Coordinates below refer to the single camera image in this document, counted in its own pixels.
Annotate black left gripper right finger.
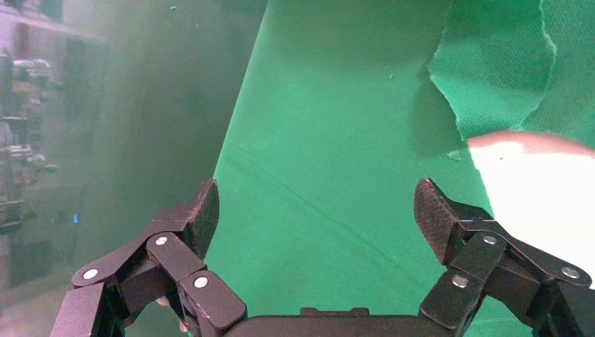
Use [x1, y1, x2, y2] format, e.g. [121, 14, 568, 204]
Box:
[413, 178, 595, 337]

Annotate green table cloth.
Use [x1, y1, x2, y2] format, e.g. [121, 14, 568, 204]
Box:
[204, 0, 595, 337]

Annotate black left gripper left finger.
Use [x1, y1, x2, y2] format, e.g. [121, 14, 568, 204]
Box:
[48, 178, 248, 337]

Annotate blurry metal shelf rack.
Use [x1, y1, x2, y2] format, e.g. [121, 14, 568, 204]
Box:
[0, 0, 110, 298]

